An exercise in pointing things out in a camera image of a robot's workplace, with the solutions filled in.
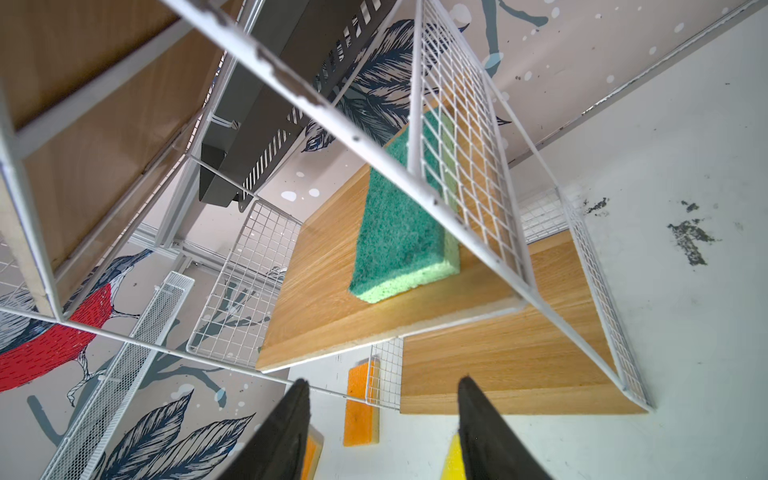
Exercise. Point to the top wooden shelf board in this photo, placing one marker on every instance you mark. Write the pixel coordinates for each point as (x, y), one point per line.
(97, 98)

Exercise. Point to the white wire wall basket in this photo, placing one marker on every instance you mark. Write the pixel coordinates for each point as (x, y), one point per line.
(83, 445)

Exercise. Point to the middle wooden shelf board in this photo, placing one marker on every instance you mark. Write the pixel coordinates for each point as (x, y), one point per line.
(317, 316)

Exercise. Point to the dark green sponge front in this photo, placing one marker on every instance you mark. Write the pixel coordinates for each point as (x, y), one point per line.
(400, 245)

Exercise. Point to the white wire three-tier shelf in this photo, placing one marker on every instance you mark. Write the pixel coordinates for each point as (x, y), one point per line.
(439, 65)

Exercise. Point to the yellow sponge upper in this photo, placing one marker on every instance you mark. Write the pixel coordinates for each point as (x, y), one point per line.
(453, 468)

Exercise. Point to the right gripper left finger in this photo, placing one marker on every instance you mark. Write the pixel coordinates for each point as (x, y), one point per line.
(278, 448)

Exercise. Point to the orange sponge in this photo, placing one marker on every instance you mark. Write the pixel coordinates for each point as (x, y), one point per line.
(314, 446)
(362, 421)

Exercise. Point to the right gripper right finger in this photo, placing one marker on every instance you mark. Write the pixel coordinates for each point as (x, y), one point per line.
(490, 449)

